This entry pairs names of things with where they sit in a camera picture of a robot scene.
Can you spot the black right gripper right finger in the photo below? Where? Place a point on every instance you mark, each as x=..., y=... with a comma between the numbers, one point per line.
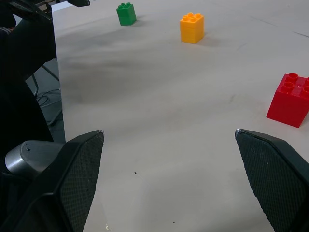
x=270, y=174

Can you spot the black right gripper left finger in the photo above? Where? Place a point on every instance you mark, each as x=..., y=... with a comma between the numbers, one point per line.
x=77, y=176

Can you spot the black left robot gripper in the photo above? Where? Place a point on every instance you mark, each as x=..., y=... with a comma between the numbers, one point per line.
x=36, y=7

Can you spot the silver robot body part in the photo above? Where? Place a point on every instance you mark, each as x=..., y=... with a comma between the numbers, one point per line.
x=29, y=157

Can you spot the green toy brick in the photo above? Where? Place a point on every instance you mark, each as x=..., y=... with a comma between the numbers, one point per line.
x=126, y=15

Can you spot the black robot torso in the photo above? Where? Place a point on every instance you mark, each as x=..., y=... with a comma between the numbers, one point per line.
x=21, y=79

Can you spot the red toy brick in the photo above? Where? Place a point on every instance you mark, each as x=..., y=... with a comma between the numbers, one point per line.
x=289, y=101

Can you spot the orange toy brick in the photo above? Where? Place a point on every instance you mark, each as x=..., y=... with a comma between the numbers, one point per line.
x=192, y=28

